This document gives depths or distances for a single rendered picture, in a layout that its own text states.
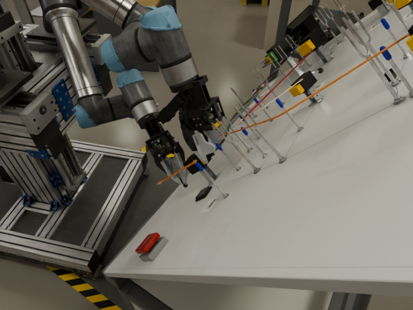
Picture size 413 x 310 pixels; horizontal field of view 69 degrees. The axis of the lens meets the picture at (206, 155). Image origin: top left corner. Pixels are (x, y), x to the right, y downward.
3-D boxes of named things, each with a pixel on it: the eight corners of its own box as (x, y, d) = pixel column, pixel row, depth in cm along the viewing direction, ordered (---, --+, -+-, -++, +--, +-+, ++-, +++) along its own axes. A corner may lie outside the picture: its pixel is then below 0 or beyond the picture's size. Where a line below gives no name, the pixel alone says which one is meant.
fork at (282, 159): (284, 162, 57) (236, 105, 54) (278, 165, 58) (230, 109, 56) (288, 156, 58) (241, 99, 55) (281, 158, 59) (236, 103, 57)
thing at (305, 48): (315, 47, 94) (310, 39, 94) (312, 50, 93) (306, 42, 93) (305, 53, 98) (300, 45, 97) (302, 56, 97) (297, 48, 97)
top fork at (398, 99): (401, 104, 43) (345, 24, 41) (390, 106, 45) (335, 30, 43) (409, 95, 44) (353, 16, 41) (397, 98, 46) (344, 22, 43)
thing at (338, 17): (282, 40, 150) (284, 26, 145) (305, 16, 171) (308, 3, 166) (350, 57, 138) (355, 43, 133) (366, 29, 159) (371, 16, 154)
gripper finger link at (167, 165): (171, 189, 83) (157, 160, 84) (174, 189, 89) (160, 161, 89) (181, 184, 83) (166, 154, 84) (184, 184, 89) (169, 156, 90)
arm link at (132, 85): (138, 76, 95) (139, 63, 87) (153, 107, 94) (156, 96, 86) (114, 85, 92) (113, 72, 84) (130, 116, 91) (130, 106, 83)
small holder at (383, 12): (368, 23, 101) (357, 8, 100) (393, 7, 95) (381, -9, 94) (365, 28, 98) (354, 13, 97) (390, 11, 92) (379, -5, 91)
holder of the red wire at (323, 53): (348, 42, 100) (329, 16, 98) (329, 63, 95) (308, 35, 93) (335, 49, 105) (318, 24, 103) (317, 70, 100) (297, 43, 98)
